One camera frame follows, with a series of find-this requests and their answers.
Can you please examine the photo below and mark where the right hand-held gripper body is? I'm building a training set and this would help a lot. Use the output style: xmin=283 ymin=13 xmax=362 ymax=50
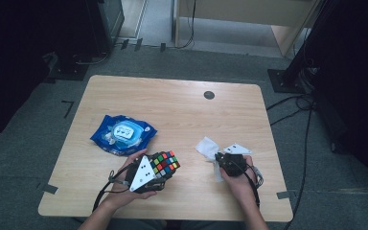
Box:
xmin=220 ymin=143 xmax=253 ymax=177

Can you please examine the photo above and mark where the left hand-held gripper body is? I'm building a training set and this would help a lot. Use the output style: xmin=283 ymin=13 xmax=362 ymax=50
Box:
xmin=124 ymin=155 xmax=169 ymax=194

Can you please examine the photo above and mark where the white wet wipe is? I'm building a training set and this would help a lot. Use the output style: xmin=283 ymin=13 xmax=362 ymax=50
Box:
xmin=195 ymin=136 xmax=226 ymax=184

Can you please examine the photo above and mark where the multicoloured puzzle cube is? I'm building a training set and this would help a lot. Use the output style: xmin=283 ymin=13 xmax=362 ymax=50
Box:
xmin=148 ymin=149 xmax=181 ymax=179

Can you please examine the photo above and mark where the blue wet wipes pack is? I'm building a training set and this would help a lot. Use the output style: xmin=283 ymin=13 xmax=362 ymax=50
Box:
xmin=89 ymin=114 xmax=158 ymax=157

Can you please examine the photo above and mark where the person's right hand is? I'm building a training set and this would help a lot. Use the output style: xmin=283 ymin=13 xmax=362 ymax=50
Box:
xmin=219 ymin=155 xmax=264 ymax=209

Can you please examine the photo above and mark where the person's left hand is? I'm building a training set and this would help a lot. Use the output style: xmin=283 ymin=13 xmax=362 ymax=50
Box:
xmin=102 ymin=148 xmax=157 ymax=213

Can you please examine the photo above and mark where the black tape corner mark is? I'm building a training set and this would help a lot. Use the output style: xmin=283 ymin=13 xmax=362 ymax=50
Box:
xmin=60 ymin=100 xmax=76 ymax=120

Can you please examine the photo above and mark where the black metal stand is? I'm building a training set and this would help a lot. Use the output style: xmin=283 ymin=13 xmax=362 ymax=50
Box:
xmin=266 ymin=0 xmax=334 ymax=95

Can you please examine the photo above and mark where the beige wooden desk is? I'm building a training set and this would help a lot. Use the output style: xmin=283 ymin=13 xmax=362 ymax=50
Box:
xmin=172 ymin=0 xmax=322 ymax=58

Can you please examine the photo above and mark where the black curtain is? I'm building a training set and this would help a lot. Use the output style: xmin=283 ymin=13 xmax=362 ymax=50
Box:
xmin=300 ymin=0 xmax=368 ymax=205
xmin=0 ymin=0 xmax=92 ymax=146

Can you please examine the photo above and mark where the right hand-held gripper black cable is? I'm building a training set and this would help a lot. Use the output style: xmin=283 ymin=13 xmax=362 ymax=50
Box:
xmin=236 ymin=159 xmax=265 ymax=209

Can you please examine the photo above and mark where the hand-held gripper black cable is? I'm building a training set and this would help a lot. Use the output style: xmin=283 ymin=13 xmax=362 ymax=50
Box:
xmin=92 ymin=162 xmax=136 ymax=214
xmin=236 ymin=159 xmax=265 ymax=209

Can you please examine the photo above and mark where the left hand-held gripper black cable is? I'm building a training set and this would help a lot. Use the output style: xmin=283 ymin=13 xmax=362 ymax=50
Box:
xmin=92 ymin=162 xmax=136 ymax=214

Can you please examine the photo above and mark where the long black floor cable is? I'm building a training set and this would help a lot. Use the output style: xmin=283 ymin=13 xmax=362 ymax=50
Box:
xmin=283 ymin=104 xmax=314 ymax=230

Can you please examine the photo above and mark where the looped black floor cable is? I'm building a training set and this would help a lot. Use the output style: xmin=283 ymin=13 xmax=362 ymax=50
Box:
xmin=265 ymin=94 xmax=317 ymax=127

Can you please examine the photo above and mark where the black hanging cable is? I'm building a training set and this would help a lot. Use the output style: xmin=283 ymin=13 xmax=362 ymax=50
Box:
xmin=175 ymin=0 xmax=197 ymax=51

